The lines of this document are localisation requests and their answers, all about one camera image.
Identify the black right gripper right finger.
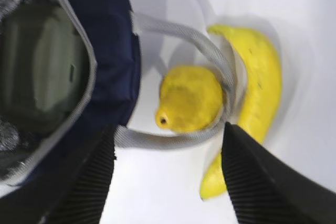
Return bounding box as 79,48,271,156
221,122,335,223

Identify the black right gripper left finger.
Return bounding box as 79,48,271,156
15,125,116,223

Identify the yellow banana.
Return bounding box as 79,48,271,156
199,24,284,200

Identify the yellow pear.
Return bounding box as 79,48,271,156
155,65,226,133

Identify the navy blue lunch bag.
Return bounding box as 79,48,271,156
1,0,236,223

